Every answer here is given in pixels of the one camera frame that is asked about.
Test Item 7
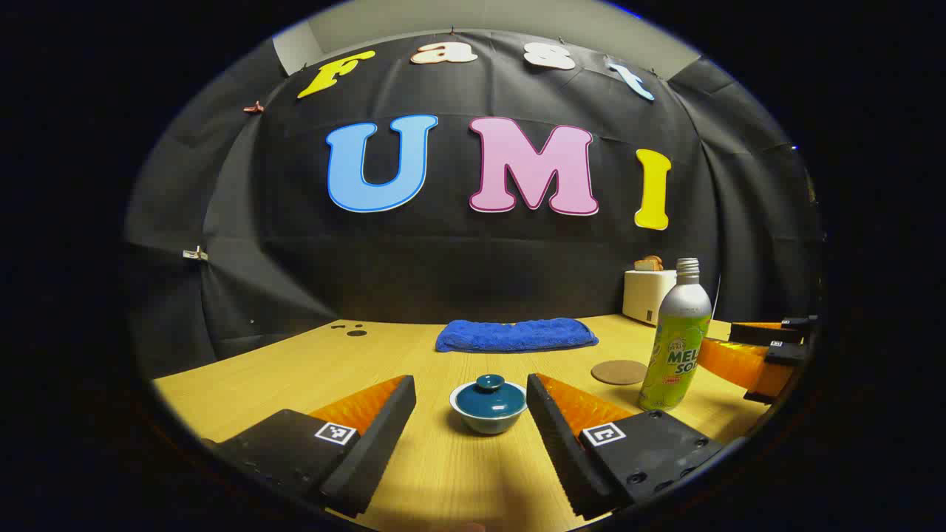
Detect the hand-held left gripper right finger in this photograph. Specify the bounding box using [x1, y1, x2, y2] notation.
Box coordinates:
[526, 373, 725, 521]

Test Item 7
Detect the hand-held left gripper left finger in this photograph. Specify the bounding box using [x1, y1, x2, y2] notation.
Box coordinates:
[203, 375, 417, 518]

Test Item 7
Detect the green label water bottle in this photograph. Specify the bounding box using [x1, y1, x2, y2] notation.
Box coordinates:
[639, 258, 713, 412]

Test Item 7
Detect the ceramic teacup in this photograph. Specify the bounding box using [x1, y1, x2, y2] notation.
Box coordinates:
[449, 384, 528, 435]

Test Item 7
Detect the teal teacup lid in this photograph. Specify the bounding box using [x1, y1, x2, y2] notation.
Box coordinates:
[456, 375, 527, 416]

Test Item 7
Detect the round brown coaster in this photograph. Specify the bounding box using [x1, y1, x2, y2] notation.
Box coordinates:
[591, 360, 648, 386]

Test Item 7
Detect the blue towel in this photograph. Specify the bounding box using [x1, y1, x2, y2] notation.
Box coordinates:
[435, 318, 599, 353]

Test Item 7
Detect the white toaster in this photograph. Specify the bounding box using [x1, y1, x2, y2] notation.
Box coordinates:
[622, 269, 678, 327]

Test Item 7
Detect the black backdrop cloth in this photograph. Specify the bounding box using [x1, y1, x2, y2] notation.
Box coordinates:
[124, 28, 821, 381]

